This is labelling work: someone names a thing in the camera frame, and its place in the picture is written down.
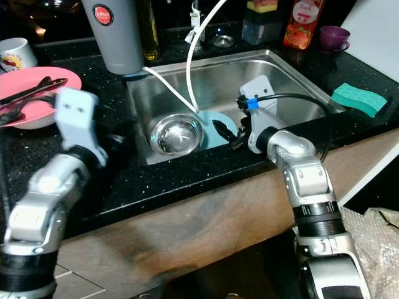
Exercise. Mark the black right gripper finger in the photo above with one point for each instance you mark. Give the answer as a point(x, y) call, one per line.
point(223, 129)
point(235, 145)

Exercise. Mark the steel spoon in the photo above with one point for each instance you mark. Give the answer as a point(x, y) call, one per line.
point(15, 115)

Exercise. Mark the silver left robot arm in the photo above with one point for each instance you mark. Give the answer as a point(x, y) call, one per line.
point(37, 205)

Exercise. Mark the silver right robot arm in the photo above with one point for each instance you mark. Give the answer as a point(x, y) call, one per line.
point(312, 180)

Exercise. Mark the light blue plate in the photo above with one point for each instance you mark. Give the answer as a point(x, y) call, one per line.
point(211, 131)

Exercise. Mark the stainless steel bowl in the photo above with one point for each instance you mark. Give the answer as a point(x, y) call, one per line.
point(176, 134)

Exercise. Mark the stainless steel sink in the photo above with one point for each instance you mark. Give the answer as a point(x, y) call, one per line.
point(224, 78)

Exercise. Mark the pink plate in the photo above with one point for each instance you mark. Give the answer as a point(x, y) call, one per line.
point(37, 109)

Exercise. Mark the small clear glass dish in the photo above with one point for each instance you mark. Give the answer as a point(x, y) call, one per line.
point(223, 41)

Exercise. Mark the dark steel knife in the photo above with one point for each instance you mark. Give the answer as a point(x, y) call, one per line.
point(34, 88)

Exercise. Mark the grey thermos with red logo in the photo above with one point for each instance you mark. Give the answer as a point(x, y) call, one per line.
point(115, 40)

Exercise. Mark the dark sponge holder with sponge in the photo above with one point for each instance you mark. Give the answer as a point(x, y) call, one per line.
point(260, 25)

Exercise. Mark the yellow oil bottle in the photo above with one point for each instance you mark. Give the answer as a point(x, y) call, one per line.
point(149, 34)

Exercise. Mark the chrome faucet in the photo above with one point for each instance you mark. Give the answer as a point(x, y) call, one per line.
point(197, 18)

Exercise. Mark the green sponge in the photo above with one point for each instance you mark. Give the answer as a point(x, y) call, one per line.
point(358, 98)

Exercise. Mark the purple cup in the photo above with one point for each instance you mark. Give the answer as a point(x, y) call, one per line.
point(333, 37)

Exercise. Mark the white Hello Kitty mug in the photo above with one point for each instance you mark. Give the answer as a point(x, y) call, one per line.
point(17, 56)

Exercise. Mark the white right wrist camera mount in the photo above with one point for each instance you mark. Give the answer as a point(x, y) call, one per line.
point(259, 93)

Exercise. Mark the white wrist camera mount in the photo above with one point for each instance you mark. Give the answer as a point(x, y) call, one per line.
point(78, 121)
point(259, 93)

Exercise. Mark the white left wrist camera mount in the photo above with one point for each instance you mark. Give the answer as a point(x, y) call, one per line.
point(78, 121)

